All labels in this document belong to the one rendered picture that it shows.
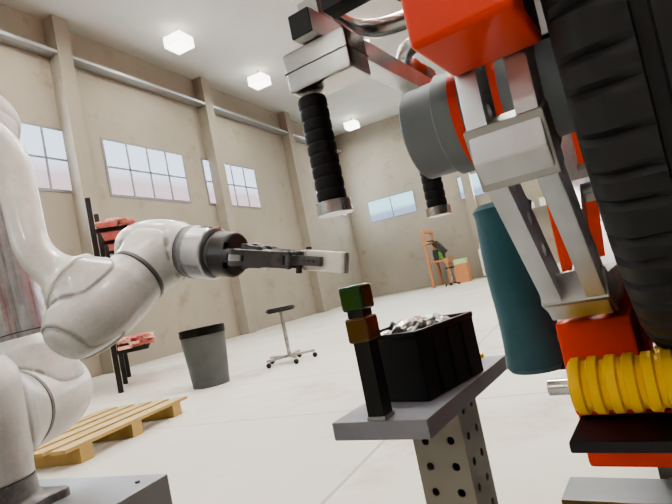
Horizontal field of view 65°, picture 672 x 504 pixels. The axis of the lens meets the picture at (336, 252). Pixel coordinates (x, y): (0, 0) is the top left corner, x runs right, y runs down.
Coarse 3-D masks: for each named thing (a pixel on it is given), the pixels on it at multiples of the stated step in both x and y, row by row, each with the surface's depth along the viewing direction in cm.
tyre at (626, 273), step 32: (544, 0) 36; (576, 0) 35; (608, 0) 33; (640, 0) 33; (576, 32) 35; (608, 32) 34; (640, 32) 34; (576, 64) 35; (608, 64) 34; (640, 64) 33; (576, 96) 36; (608, 96) 35; (640, 96) 34; (576, 128) 37; (608, 128) 36; (640, 128) 35; (608, 160) 36; (640, 160) 36; (608, 192) 38; (640, 192) 37; (608, 224) 40; (640, 224) 38; (640, 256) 40; (640, 288) 42; (640, 320) 47
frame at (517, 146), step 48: (528, 48) 43; (480, 96) 44; (528, 96) 42; (480, 144) 44; (528, 144) 42; (576, 192) 84; (528, 240) 49; (576, 240) 48; (576, 288) 54; (624, 288) 68
